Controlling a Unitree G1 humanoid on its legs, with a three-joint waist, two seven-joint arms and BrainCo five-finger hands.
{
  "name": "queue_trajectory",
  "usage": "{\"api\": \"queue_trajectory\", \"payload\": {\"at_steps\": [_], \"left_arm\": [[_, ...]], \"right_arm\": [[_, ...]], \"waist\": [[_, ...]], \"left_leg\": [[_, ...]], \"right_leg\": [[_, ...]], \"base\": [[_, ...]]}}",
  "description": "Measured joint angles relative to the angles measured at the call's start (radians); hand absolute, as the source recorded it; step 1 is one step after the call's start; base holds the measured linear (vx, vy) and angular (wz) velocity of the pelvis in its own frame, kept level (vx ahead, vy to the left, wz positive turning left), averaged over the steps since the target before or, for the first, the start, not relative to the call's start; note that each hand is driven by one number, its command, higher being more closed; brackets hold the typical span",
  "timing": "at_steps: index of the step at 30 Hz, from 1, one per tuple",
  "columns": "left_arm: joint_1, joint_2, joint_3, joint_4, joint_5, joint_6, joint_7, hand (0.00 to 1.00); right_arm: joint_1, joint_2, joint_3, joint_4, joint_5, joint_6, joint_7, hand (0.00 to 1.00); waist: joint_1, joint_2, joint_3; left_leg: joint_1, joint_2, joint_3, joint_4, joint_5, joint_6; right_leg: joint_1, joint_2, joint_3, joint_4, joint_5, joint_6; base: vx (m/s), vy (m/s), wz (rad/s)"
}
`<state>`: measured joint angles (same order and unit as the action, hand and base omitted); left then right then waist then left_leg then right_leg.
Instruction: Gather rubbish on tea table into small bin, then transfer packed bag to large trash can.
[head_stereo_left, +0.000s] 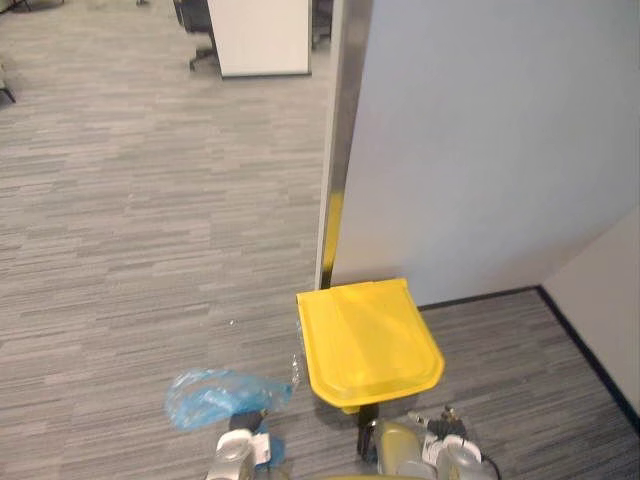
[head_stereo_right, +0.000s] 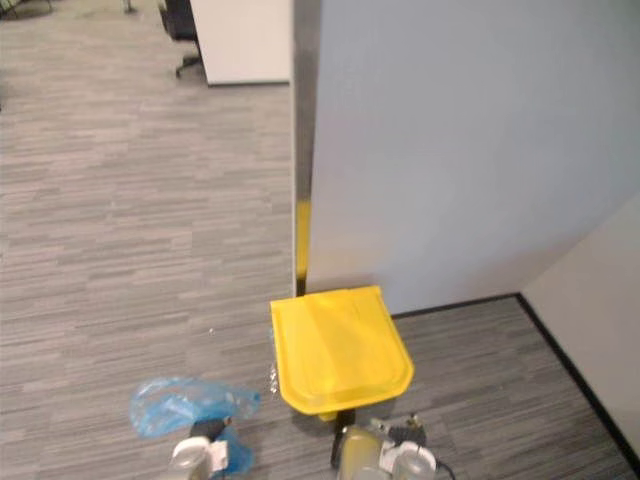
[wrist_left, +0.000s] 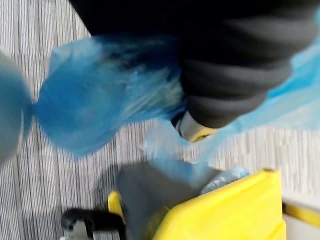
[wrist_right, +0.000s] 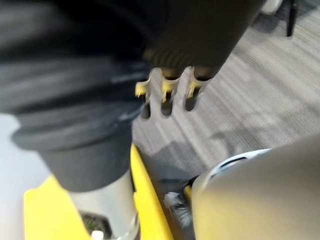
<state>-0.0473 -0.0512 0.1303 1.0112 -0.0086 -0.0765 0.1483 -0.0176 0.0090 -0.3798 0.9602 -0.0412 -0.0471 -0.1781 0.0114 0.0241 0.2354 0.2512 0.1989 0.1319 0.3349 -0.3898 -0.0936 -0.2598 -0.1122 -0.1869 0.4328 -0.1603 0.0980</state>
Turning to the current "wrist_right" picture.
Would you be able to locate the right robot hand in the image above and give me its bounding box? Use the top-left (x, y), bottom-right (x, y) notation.
top-left (0, 0), bottom-right (266, 240)

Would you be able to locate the silver robot leg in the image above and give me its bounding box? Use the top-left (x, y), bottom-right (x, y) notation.
top-left (191, 134), bottom-right (320, 240)

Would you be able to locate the yellow plastic bin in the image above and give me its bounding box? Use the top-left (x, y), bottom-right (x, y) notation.
top-left (23, 144), bottom-right (174, 240)

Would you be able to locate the black chair leg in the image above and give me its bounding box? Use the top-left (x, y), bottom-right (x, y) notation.
top-left (285, 0), bottom-right (300, 38)

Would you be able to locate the black and white crumpled rubbish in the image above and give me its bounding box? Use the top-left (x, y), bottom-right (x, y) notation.
top-left (159, 176), bottom-right (195, 229)

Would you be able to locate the white rounded object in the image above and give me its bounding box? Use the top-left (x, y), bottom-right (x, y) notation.
top-left (260, 0), bottom-right (284, 15)

